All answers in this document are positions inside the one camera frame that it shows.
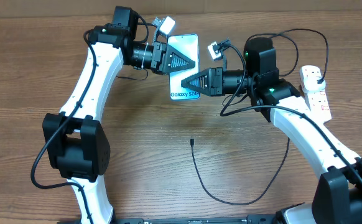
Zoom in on black USB-C charging cable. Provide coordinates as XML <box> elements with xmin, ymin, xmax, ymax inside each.
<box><xmin>190</xmin><ymin>28</ymin><xmax>329</xmax><ymax>207</ymax></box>

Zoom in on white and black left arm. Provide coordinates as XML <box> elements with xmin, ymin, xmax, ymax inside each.
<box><xmin>41</xmin><ymin>6</ymin><xmax>199</xmax><ymax>223</ymax></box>

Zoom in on white USB charger adapter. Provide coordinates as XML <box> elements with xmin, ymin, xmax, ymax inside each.
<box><xmin>302</xmin><ymin>77</ymin><xmax>326</xmax><ymax>93</ymax></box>

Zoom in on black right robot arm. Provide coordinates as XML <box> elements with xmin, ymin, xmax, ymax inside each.
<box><xmin>181</xmin><ymin>37</ymin><xmax>362</xmax><ymax>223</ymax></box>

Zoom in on white power strip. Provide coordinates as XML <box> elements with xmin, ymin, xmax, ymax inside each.
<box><xmin>299</xmin><ymin>65</ymin><xmax>333</xmax><ymax>125</ymax></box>

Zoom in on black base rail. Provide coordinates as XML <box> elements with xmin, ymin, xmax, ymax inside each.
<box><xmin>56</xmin><ymin>213</ymin><xmax>281</xmax><ymax>224</ymax></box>

